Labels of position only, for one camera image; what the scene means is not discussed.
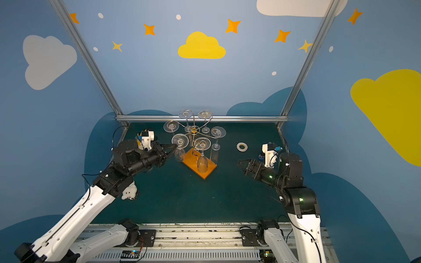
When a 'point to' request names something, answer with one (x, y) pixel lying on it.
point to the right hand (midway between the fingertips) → (246, 162)
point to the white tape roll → (242, 150)
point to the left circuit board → (130, 254)
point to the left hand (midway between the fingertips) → (177, 143)
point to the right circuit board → (267, 256)
